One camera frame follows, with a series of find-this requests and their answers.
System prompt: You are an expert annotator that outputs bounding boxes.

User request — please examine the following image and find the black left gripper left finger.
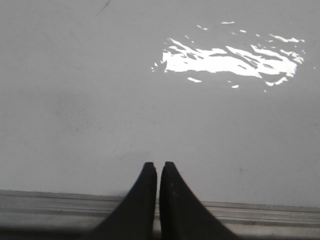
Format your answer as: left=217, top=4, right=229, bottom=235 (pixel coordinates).
left=84, top=162, right=157, bottom=240

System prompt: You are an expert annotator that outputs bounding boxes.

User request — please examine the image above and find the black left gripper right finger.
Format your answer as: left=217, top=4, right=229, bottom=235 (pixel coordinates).
left=159, top=161, right=240, bottom=240

